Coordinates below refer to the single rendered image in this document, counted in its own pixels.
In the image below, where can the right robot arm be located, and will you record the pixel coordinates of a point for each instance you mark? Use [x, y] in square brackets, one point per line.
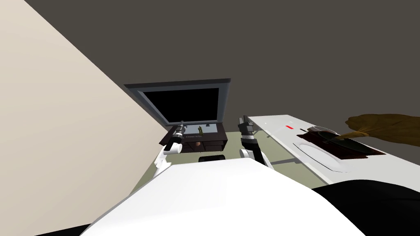
[257, 151]

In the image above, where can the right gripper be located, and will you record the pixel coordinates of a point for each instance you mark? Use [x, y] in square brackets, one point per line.
[246, 130]

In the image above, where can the dark brown place mat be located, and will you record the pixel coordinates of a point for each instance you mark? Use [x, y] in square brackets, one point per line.
[347, 150]

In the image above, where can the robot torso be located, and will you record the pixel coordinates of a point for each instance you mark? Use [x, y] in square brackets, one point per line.
[216, 196]

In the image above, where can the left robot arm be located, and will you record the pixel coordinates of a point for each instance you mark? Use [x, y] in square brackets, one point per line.
[165, 154]

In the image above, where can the white table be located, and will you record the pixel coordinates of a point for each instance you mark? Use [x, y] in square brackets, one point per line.
[387, 165]

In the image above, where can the white oval tray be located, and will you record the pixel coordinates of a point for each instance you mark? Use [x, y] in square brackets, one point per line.
[320, 157]

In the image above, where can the grey framed television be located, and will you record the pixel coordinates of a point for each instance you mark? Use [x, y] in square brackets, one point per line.
[183, 103]

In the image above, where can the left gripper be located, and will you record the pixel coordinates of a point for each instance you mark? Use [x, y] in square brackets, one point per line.
[178, 131]

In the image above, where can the brown leafy plant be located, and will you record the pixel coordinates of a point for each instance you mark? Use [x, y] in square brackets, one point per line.
[384, 127]

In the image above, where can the dark brown television stand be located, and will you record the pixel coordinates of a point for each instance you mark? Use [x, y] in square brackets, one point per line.
[210, 139]

